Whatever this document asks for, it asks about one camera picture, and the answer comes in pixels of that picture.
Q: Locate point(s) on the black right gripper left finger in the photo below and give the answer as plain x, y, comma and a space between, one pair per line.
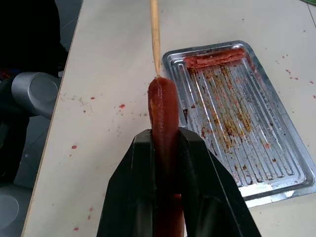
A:
128, 187

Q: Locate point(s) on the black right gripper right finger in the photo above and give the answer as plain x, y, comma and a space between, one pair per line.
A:
209, 197

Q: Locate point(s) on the wooden skewer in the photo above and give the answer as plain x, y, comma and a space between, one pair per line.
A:
155, 37

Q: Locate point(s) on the silver metal baking tray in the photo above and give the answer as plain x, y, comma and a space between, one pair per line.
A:
237, 118

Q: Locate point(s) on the split red sausage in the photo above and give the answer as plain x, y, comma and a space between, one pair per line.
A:
214, 58

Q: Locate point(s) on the silver robot body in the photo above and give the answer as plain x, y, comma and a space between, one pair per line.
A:
24, 118

